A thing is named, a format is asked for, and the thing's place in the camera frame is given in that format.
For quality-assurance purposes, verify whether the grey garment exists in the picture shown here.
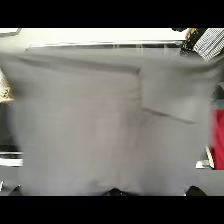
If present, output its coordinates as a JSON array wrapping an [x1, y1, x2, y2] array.
[[0, 44, 224, 196]]

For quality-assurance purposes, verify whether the yellow clothes hanger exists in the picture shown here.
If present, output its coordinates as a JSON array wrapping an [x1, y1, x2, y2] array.
[[0, 89, 15, 103], [0, 70, 13, 90]]

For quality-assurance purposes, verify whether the black and yellow garment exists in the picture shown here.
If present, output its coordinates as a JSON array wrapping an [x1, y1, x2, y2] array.
[[179, 28, 205, 57]]

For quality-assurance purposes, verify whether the red garment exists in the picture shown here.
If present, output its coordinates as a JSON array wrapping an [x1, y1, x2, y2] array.
[[210, 109, 224, 171]]

